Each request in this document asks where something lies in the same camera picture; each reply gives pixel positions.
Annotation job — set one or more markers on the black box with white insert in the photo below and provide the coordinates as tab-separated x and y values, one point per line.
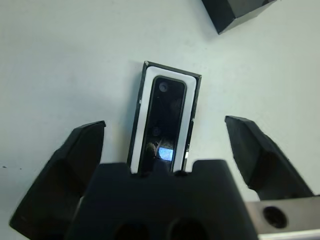
146	100

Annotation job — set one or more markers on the black printed box lid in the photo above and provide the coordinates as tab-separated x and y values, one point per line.
230	12

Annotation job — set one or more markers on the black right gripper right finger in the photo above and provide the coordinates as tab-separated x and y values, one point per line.
265	165

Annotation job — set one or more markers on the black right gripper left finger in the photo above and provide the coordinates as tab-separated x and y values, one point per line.
62	175

